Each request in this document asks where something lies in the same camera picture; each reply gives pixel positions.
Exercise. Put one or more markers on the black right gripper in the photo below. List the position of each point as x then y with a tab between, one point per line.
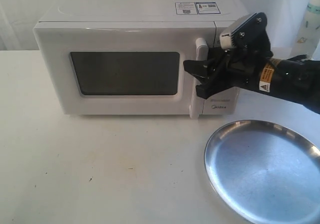
246	66

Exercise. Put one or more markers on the white microwave door with handle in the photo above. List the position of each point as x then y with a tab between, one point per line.
125	68

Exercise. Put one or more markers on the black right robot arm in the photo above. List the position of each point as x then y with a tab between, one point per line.
295	80

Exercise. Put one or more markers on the white microwave oven body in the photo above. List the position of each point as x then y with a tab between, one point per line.
154	11

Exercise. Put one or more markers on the blue white label sticker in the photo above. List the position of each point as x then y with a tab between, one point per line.
185	8

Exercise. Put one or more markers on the white patterned bottle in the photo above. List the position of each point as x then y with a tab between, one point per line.
308	36

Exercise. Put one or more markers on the round stainless steel plate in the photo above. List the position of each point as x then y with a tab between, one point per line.
265	172

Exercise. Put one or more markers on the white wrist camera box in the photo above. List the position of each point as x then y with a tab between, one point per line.
227	37

